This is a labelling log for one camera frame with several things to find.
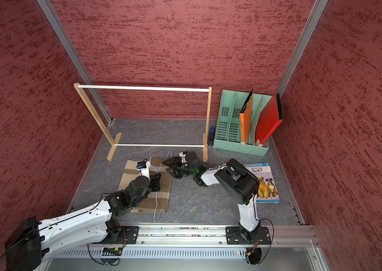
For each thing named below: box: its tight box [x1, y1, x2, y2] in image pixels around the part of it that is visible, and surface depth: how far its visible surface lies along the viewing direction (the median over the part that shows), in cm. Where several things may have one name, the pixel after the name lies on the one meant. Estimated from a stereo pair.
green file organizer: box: [213, 89, 273, 157], surface depth 105 cm
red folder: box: [254, 93, 284, 146], surface depth 99 cm
